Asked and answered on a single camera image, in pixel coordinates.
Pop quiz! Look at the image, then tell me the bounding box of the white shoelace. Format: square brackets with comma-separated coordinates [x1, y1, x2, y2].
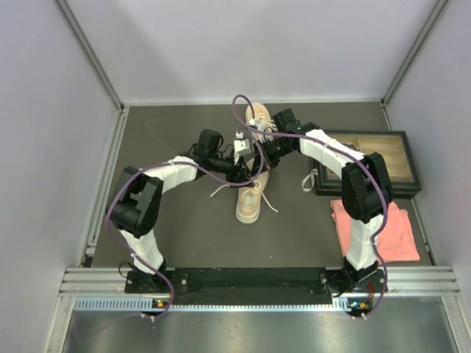
[208, 182, 279, 213]

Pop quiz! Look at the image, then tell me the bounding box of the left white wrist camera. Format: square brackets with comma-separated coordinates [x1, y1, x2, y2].
[233, 130, 253, 163]

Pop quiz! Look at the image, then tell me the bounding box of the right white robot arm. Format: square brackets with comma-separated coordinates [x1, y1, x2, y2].
[263, 109, 394, 296]

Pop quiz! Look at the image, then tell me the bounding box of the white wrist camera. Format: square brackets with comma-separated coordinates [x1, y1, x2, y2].
[233, 130, 253, 163]
[247, 118, 276, 132]

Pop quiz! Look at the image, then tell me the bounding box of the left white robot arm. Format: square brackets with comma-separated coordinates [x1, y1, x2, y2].
[105, 129, 264, 292]

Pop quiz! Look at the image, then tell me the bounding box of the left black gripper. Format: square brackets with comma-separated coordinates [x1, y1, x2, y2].
[208, 151, 254, 188]

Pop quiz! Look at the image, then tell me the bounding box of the beige lace sneaker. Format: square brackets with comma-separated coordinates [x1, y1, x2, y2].
[235, 171, 269, 224]
[244, 102, 276, 155]

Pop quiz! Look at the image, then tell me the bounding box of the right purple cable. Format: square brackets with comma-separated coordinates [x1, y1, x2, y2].
[232, 94, 389, 320]

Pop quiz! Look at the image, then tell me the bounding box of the grey slotted cable duct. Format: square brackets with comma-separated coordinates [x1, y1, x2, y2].
[74, 297, 169, 312]

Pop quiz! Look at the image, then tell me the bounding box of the dark framed display box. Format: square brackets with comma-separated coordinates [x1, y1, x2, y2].
[314, 130, 422, 199]

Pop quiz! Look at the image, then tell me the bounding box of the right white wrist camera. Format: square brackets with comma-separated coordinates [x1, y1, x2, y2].
[247, 118, 276, 132]

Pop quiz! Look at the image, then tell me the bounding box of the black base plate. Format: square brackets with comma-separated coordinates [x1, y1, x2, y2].
[124, 266, 391, 305]

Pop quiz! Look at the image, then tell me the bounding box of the pink folded cloth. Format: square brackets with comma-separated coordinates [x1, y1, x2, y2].
[330, 199, 420, 263]

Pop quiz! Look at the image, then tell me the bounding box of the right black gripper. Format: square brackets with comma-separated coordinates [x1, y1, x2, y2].
[250, 138, 294, 178]

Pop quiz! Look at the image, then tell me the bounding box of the white ribbon loop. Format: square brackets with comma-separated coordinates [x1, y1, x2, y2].
[301, 168, 318, 193]

